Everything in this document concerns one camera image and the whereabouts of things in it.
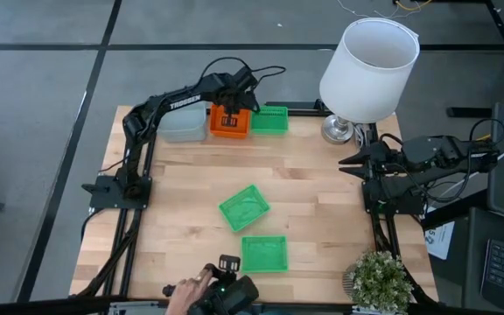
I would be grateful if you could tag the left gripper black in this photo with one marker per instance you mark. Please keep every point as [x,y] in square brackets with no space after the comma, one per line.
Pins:
[240,101]

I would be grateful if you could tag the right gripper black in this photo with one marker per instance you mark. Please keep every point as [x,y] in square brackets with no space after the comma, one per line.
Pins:
[381,162]

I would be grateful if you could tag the green slotted plastic basket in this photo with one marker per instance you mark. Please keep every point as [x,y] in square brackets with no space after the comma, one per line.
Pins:
[244,208]
[264,254]
[269,122]

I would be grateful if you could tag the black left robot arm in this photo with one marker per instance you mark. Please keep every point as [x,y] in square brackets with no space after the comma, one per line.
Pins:
[164,105]

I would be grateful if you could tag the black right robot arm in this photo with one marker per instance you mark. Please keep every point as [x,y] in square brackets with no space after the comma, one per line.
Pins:
[436,157]

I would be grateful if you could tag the silver lamp base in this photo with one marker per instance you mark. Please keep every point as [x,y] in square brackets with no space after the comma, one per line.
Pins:
[338,129]

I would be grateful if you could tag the white lamp shade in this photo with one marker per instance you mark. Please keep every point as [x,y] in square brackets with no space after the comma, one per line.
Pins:
[366,96]

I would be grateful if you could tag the white printed paper sheet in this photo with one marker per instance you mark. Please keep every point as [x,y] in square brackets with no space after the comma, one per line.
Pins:
[440,240]

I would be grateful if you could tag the small potted green plant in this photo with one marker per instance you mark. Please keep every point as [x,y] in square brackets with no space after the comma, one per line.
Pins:
[381,282]

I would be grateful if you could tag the black stand foot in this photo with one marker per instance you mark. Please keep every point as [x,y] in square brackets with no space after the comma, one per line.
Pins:
[468,112]

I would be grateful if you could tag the person's hand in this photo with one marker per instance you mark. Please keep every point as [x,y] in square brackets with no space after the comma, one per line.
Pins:
[188,293]

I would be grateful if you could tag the black aluminium frame rail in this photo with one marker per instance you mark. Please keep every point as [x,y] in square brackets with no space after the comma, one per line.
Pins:
[116,254]
[372,131]
[130,254]
[296,109]

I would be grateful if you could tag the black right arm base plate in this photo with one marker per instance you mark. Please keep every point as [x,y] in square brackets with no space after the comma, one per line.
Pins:
[392,205]

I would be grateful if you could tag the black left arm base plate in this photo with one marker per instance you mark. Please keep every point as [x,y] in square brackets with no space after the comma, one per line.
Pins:
[112,194]

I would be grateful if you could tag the black handheld video camera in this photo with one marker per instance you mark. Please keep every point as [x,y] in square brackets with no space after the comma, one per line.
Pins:
[232,293]

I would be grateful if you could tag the black front frame bar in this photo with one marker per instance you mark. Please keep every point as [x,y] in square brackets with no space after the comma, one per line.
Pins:
[37,306]

